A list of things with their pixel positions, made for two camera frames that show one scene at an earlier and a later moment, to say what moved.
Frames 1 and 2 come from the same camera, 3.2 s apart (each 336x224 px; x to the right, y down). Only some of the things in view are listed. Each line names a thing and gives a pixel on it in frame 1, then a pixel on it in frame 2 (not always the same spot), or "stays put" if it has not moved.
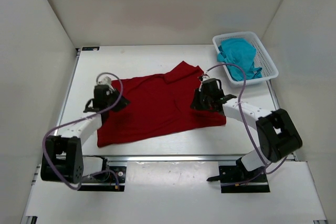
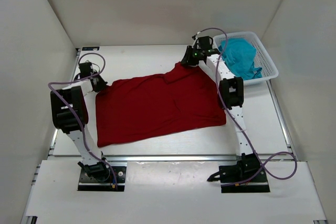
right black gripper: [200, 103] -> [189, 57]
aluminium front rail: [222, 158] stays put
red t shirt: [159, 104] stays put
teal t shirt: [241, 52] stays put
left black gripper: [115, 102] -> [98, 84]
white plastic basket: [262, 59] stays put
